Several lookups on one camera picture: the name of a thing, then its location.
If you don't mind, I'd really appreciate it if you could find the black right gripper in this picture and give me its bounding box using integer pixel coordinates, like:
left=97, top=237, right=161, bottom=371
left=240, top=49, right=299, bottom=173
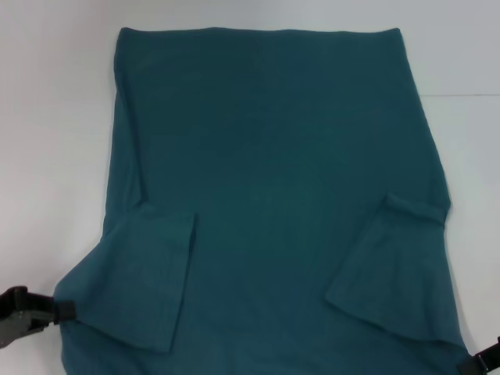
left=465, top=334, right=500, bottom=375

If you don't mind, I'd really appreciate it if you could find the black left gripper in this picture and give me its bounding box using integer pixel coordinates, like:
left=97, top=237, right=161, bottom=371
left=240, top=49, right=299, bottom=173
left=0, top=286, right=77, bottom=349

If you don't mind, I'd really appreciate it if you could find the teal blue t-shirt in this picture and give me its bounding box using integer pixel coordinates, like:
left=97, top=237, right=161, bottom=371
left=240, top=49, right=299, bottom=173
left=54, top=26, right=500, bottom=375

